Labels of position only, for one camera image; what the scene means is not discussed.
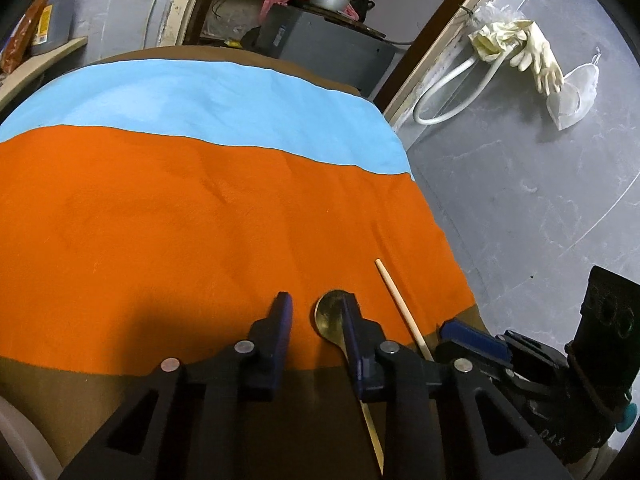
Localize light blue felt mat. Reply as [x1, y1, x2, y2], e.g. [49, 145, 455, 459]
[0, 59, 413, 176]

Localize gold spoon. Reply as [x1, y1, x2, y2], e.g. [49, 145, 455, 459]
[314, 288, 387, 477]

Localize wooden counter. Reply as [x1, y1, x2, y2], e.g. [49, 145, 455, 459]
[0, 36, 89, 112]

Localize orange snack packet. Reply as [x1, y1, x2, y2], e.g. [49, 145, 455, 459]
[0, 0, 54, 74]

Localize white hose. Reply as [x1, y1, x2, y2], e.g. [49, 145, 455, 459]
[413, 41, 527, 127]

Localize wooden shelf unit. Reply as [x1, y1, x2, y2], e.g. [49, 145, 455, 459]
[184, 0, 382, 57]

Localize grey metal box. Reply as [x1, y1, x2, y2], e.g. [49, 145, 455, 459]
[242, 7, 402, 107]

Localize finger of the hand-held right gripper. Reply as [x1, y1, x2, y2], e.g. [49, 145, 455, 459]
[434, 319, 513, 377]

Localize grey plastic container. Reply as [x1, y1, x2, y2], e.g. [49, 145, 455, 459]
[30, 0, 77, 57]

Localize white face mask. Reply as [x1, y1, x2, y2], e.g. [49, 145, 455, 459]
[545, 49, 600, 131]

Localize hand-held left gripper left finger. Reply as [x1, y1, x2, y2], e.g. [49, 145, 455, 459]
[57, 291, 294, 480]

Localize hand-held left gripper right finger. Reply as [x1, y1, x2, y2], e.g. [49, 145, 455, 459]
[341, 293, 573, 480]

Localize orange felt mat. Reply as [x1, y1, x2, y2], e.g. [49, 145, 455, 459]
[0, 125, 476, 377]

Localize cream rubber gloves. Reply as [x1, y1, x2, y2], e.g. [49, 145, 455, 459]
[468, 19, 566, 95]

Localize wooden chopstick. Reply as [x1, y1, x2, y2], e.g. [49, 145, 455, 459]
[374, 258, 435, 363]

